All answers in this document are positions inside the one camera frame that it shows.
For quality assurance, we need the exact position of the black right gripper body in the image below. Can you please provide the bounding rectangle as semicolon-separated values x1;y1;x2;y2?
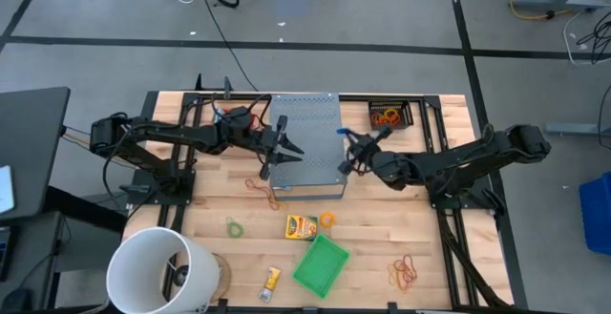
337;127;395;178

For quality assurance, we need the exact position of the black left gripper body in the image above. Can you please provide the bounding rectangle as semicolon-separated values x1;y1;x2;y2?
247;115;290;181

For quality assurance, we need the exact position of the grey perforated metal shelf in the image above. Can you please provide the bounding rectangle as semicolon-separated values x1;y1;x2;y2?
268;92;349;202

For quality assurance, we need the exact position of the red plastic basket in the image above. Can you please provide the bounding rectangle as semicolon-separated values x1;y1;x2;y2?
212;105;263;132

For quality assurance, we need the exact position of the black plastic basket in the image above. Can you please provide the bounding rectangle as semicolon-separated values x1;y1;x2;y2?
367;98;415;132

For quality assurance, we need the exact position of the yellow crayon box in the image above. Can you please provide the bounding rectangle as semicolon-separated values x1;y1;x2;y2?
284;214;320;242

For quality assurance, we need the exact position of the green coil ring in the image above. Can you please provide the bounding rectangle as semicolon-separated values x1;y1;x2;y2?
224;217;245;240

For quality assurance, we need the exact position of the green plastic basket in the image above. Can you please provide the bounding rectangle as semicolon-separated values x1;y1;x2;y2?
291;233;352;301

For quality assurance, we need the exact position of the black side desk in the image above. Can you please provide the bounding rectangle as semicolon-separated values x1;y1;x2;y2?
0;86;72;223

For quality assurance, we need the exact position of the tangled rubber band pile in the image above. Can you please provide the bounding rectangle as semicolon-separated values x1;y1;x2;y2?
386;254;419;292

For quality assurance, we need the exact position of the round wooden lamp base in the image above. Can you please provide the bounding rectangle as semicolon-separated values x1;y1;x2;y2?
209;252;233;302

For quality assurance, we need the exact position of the grey table foot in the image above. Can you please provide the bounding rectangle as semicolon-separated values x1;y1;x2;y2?
544;121;611;138

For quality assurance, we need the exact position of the blue plastic bin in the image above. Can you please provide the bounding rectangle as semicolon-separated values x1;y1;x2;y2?
579;171;611;257

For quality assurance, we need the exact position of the long black floor cable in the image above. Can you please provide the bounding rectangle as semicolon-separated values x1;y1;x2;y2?
193;0;260;93

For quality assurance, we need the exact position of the thin white cable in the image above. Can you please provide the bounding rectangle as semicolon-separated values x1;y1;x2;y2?
562;7;611;67

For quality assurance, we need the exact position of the black cable bundle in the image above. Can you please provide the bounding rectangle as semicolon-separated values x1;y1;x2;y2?
576;10;611;66

